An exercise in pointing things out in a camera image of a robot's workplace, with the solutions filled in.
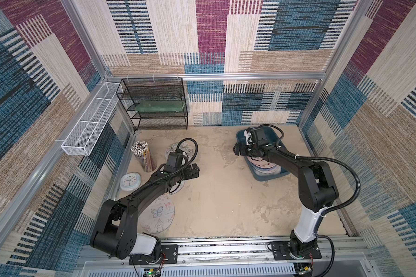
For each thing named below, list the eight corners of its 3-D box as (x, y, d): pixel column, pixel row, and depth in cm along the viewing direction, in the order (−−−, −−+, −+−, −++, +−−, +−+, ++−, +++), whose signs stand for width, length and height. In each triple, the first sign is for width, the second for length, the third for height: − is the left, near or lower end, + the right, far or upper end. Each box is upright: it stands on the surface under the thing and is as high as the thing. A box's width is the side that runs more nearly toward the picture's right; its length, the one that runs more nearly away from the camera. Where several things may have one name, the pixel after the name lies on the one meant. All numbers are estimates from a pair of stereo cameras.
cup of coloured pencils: (141, 173, 101) (129, 153, 86) (144, 162, 106) (133, 141, 91) (154, 173, 101) (145, 152, 86) (157, 162, 106) (148, 141, 91)
